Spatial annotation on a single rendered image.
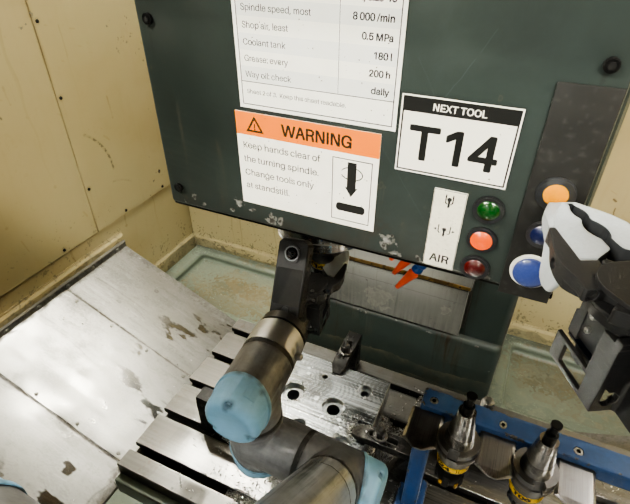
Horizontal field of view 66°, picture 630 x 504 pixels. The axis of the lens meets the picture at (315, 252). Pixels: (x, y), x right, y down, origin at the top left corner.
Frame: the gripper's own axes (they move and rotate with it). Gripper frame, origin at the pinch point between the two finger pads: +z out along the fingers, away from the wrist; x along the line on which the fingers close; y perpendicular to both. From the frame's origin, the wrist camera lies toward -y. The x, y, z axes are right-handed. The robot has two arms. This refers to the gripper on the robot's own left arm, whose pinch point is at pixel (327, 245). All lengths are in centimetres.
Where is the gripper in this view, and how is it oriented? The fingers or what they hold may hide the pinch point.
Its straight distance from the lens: 81.8
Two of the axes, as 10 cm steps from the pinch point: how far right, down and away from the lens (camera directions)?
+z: 3.4, -5.6, 7.6
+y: 0.0, 8.1, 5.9
